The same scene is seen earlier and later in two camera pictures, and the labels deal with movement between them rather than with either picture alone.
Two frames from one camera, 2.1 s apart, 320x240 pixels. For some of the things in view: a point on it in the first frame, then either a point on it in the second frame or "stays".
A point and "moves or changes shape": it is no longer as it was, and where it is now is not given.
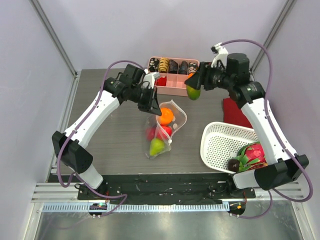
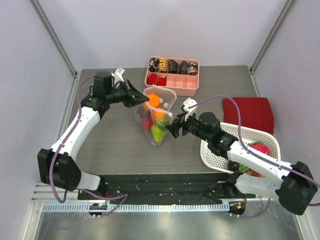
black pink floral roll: [192, 67] stays
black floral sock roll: [154, 65] stays
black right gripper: [203, 75] → [180, 125]
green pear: [156, 147] → [157, 132]
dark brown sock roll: [173, 67] stays
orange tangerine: [167, 116] moves or changes shape
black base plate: [159, 188] stays
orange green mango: [193, 93] → [161, 118]
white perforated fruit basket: [220, 143] stays
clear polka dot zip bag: [161, 128] moves or changes shape
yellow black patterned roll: [163, 65] stays
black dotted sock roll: [183, 68] stays
